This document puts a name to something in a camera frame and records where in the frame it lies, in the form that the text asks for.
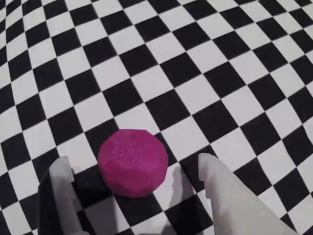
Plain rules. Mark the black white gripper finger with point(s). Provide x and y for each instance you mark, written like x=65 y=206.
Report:
x=61 y=200

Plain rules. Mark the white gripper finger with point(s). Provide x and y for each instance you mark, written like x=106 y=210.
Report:
x=232 y=210

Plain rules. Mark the pink faceted ball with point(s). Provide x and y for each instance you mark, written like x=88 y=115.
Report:
x=132 y=164

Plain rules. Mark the black white checkered mat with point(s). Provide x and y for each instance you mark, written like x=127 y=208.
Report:
x=195 y=73

